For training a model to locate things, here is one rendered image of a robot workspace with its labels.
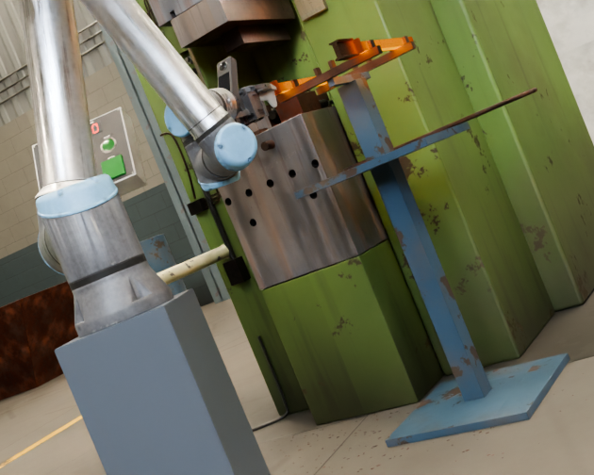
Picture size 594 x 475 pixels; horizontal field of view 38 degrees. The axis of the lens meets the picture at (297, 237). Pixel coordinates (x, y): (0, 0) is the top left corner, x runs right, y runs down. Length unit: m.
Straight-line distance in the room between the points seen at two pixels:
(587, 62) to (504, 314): 5.22
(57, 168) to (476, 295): 1.36
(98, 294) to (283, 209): 1.12
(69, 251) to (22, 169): 9.80
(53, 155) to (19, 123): 9.51
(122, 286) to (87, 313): 0.08
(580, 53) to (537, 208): 4.79
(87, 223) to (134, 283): 0.14
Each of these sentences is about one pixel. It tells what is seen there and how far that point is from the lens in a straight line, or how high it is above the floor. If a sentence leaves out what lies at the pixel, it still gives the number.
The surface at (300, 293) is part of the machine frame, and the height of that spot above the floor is 0.42.
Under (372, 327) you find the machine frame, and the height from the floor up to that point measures 0.25.
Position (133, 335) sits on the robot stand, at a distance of 1.56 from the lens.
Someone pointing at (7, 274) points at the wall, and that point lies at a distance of 11.95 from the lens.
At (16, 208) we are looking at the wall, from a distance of 11.59.
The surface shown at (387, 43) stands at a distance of 2.26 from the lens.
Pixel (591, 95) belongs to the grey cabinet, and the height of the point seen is 0.58.
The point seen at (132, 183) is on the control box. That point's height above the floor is 0.94.
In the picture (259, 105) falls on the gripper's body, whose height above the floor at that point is 0.93.
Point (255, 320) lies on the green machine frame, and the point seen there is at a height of 0.35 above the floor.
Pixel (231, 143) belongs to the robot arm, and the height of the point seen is 0.84.
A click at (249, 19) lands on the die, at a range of 2.81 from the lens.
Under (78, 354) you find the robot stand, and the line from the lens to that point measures 1.60.
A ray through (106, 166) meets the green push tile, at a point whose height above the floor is 1.02.
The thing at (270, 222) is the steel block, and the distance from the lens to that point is 2.65.
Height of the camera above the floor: 0.67
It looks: 2 degrees down
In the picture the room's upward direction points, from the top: 22 degrees counter-clockwise
